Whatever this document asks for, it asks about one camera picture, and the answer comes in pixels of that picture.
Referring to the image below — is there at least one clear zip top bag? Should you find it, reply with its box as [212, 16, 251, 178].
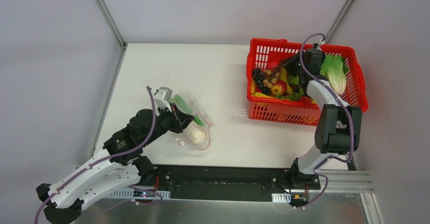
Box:
[170, 93, 213, 151]

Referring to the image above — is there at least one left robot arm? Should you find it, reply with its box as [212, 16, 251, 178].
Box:
[34, 103, 195, 223]

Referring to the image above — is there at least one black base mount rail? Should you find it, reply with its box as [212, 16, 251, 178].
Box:
[148, 163, 303, 203]

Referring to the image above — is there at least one dark purple grape bunch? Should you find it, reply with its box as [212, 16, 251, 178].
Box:
[252, 68, 271, 95]

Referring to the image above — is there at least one green grape bunch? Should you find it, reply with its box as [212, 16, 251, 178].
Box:
[275, 88, 304, 101]

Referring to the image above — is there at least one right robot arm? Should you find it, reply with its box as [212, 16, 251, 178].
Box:
[280, 46, 363, 189]

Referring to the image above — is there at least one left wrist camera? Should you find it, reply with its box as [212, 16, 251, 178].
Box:
[151, 87, 172, 111]

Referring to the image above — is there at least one red apple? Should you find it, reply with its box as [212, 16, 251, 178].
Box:
[271, 80, 288, 96]

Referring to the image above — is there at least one red plastic basket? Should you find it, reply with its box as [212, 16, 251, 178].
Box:
[246, 38, 369, 126]

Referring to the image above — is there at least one light green lime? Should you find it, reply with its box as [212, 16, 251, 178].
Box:
[288, 75, 300, 86]

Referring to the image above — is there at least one yellow banana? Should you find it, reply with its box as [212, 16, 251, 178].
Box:
[279, 67, 293, 95]

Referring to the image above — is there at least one white green napa cabbage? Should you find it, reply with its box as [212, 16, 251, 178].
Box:
[186, 126, 206, 145]

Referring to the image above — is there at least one large green lettuce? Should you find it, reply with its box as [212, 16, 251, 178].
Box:
[320, 54, 349, 95]

